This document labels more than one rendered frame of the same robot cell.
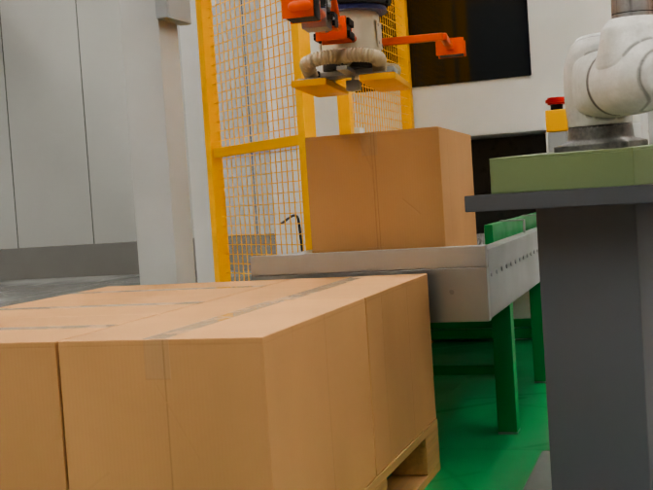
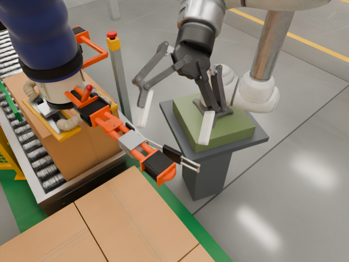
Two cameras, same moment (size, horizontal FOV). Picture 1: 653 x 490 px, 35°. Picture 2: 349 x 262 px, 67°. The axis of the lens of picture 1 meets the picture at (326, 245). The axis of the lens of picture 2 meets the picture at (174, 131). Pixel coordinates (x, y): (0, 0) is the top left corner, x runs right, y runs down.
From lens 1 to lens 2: 2.45 m
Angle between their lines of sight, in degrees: 67
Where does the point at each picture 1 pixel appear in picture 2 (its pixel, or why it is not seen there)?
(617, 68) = (263, 106)
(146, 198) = not seen: outside the picture
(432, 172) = not seen: hidden behind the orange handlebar
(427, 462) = not seen: hidden behind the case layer
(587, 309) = (213, 162)
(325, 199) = (65, 156)
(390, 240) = (101, 153)
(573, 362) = (206, 174)
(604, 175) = (242, 136)
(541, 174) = (218, 142)
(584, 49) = (226, 82)
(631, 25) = (270, 87)
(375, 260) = (105, 168)
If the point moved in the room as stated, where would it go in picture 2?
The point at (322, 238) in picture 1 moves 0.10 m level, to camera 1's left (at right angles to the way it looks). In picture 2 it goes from (68, 170) to (54, 184)
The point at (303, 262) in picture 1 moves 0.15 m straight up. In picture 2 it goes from (69, 188) to (61, 173)
